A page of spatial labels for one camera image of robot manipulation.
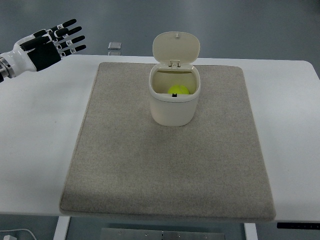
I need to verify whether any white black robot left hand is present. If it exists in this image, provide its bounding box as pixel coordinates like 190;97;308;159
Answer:
0;19;86;78

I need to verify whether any yellow tennis ball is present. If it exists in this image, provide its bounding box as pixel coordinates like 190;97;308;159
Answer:
167;84;190;95

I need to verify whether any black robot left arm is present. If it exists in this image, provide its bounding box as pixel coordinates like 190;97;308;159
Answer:
0;56;16;83

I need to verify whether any floor socket plate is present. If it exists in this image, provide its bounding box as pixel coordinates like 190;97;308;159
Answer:
108;41;122;50

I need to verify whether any cream bin with open lid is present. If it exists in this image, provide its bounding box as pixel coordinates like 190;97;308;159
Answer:
148;31;201;127

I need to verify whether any beige felt mat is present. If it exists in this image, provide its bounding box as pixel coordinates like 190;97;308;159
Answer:
59;62;276;222

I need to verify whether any white left table leg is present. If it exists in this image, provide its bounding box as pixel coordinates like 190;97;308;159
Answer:
53;216;71;240

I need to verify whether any white table leg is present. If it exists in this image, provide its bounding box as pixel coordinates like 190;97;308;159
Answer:
53;216;71;240
244;223;258;240

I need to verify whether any white power adapter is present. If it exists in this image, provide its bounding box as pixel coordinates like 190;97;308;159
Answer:
3;235;15;240

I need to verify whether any white right table leg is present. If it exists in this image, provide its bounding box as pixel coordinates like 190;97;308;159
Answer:
244;223;258;240

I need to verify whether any black table control panel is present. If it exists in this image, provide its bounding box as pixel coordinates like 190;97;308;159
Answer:
276;222;320;230

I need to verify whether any white cable on floor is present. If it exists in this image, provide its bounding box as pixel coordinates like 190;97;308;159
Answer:
0;228;37;240

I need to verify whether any grey metal base plate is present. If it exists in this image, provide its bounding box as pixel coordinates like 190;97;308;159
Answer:
99;228;226;240

